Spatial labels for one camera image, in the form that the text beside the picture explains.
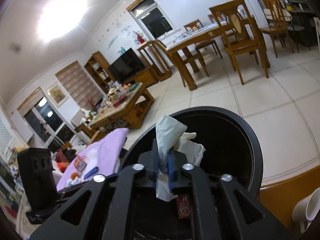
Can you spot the orange ball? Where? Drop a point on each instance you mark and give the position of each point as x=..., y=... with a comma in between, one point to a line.
x=74, y=175

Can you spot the white tissue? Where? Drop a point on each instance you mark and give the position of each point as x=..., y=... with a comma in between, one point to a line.
x=171, y=136

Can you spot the wooden coffee table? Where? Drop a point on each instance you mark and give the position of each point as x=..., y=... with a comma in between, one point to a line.
x=129, y=114

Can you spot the wooden dining chair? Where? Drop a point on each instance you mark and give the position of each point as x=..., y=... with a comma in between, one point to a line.
x=240, y=33
x=180, y=62

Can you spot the purple tablecloth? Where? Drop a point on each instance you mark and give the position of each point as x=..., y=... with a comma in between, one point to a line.
x=105, y=153

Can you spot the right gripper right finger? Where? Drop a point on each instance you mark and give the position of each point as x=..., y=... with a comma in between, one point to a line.
x=222, y=209

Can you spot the tall wooden plant stand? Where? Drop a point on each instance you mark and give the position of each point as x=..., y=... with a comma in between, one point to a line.
x=155, y=60

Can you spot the black trash bin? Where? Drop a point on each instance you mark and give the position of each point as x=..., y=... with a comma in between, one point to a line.
x=231, y=147

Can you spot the round ceiling lamp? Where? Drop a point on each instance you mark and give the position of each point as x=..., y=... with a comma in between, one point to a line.
x=59, y=17

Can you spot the red snack box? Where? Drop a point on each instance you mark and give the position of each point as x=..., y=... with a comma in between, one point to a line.
x=79, y=164

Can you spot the framed sunflower painting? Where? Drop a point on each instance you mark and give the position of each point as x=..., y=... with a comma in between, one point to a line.
x=56, y=93

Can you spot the wooden bookshelf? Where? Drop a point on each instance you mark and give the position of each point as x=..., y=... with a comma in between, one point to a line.
x=97, y=67

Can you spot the wooden dining chair left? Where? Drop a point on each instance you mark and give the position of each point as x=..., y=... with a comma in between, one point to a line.
x=180, y=62

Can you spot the black television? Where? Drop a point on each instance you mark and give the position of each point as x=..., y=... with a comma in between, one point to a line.
x=126, y=66

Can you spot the wooden dining chair near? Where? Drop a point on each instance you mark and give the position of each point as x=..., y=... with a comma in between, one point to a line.
x=240, y=33

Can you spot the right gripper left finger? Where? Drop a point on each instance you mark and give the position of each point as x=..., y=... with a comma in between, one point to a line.
x=120, y=206

